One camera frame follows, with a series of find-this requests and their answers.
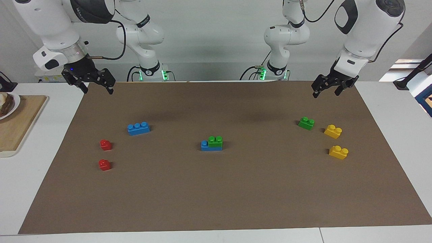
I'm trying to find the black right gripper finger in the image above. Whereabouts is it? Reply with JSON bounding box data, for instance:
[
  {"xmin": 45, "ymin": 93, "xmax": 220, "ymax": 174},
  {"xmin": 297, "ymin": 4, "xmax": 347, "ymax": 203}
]
[
  {"xmin": 61, "ymin": 71, "xmax": 89, "ymax": 95},
  {"xmin": 98, "ymin": 68, "xmax": 116, "ymax": 95}
]

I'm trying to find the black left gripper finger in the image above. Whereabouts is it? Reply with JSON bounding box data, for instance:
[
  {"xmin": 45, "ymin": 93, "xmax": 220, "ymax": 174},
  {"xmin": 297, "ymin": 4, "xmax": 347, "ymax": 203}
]
[
  {"xmin": 335, "ymin": 77, "xmax": 359, "ymax": 96},
  {"xmin": 312, "ymin": 75, "xmax": 333, "ymax": 99}
]

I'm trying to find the blue three-stud toy block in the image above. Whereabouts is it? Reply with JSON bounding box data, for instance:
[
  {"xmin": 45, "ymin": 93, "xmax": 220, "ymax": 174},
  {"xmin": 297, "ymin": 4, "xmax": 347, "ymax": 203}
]
[
  {"xmin": 127, "ymin": 121, "xmax": 151, "ymax": 136},
  {"xmin": 201, "ymin": 140, "xmax": 223, "ymax": 152}
]

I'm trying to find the yellow two-stud toy block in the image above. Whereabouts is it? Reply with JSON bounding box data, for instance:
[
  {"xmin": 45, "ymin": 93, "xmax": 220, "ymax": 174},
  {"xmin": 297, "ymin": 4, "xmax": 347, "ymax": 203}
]
[
  {"xmin": 324, "ymin": 125, "xmax": 343, "ymax": 139},
  {"xmin": 329, "ymin": 145, "xmax": 349, "ymax": 160}
]

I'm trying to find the white power strip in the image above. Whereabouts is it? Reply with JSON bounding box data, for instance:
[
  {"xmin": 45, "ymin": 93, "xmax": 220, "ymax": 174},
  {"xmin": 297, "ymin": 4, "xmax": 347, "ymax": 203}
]
[{"xmin": 35, "ymin": 72, "xmax": 68, "ymax": 83}]

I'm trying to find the white plate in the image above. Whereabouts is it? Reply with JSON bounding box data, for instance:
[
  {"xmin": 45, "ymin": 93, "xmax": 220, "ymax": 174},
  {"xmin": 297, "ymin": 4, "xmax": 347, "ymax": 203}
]
[{"xmin": 0, "ymin": 92, "xmax": 21, "ymax": 120}]

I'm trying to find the black stand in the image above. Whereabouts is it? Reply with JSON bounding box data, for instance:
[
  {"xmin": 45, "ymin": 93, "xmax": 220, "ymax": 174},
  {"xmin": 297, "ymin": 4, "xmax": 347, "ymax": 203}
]
[{"xmin": 393, "ymin": 53, "xmax": 432, "ymax": 90}]

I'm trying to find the black clamp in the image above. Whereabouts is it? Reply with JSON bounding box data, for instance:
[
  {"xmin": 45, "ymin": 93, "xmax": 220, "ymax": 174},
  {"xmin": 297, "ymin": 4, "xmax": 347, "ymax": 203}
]
[{"xmin": 0, "ymin": 72, "xmax": 18, "ymax": 92}]

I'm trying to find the brown food on plate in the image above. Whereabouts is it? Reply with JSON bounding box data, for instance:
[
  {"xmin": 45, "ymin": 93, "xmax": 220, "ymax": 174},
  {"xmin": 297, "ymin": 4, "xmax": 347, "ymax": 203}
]
[{"xmin": 0, "ymin": 93, "xmax": 15, "ymax": 117}]

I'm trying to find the wooden cutting board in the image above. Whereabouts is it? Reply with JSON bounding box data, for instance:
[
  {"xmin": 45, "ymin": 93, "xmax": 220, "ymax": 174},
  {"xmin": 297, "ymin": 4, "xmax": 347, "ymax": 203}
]
[{"xmin": 0, "ymin": 95, "xmax": 48, "ymax": 158}]

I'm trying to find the blue box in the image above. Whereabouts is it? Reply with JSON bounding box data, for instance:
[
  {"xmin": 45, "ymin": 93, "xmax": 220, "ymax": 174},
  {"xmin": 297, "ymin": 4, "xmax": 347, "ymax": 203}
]
[{"xmin": 414, "ymin": 84, "xmax": 432, "ymax": 118}]

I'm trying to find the brown table mat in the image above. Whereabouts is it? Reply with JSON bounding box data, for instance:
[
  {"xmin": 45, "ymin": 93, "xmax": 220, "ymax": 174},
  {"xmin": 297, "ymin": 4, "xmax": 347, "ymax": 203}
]
[{"xmin": 18, "ymin": 80, "xmax": 432, "ymax": 235}]

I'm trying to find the black right base cable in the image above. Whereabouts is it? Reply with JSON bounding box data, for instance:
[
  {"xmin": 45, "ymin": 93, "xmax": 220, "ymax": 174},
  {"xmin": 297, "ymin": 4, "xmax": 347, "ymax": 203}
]
[{"xmin": 127, "ymin": 66, "xmax": 141, "ymax": 82}]

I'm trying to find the black base cable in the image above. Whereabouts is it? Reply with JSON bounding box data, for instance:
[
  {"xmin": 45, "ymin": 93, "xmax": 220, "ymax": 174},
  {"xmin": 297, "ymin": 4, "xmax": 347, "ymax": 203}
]
[
  {"xmin": 127, "ymin": 66, "xmax": 141, "ymax": 82},
  {"xmin": 239, "ymin": 65, "xmax": 264, "ymax": 81}
]

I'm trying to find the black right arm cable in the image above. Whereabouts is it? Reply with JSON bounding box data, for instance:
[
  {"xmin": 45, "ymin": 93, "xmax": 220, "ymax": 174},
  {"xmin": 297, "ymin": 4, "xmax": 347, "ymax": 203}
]
[{"xmin": 88, "ymin": 20, "xmax": 127, "ymax": 61}]

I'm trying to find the black left base cable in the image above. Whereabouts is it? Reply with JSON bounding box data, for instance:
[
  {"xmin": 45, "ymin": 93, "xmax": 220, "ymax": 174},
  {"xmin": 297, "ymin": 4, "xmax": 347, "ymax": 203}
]
[{"xmin": 239, "ymin": 65, "xmax": 264, "ymax": 81}]

